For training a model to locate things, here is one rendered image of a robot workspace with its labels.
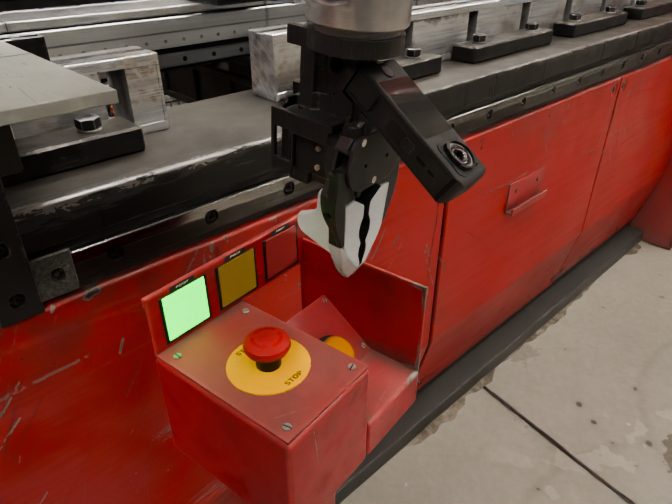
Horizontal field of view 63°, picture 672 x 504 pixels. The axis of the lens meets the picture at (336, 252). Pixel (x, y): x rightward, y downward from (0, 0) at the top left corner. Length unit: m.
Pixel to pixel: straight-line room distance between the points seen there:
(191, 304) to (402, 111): 0.25
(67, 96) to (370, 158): 0.22
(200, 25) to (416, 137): 0.73
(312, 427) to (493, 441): 1.08
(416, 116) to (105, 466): 0.59
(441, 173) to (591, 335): 1.55
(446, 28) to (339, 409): 0.83
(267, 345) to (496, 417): 1.15
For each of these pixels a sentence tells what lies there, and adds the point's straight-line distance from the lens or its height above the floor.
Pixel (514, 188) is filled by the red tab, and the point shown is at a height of 0.61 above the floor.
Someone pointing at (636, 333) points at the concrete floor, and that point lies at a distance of 1.98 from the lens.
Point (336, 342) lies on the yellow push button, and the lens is 0.57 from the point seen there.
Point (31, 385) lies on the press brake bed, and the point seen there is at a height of 0.68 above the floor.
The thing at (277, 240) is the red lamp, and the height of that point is 0.83.
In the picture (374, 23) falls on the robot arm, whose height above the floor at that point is 1.05.
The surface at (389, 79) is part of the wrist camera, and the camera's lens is 0.41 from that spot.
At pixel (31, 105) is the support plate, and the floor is 1.00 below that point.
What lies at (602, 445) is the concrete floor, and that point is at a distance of 1.57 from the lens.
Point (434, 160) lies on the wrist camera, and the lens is 0.38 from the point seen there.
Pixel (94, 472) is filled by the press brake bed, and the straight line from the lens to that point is 0.80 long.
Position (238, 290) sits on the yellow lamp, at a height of 0.80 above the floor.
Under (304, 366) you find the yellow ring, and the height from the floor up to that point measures 0.78.
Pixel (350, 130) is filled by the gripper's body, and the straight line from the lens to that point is 0.41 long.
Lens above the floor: 1.10
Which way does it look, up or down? 31 degrees down
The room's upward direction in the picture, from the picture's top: straight up
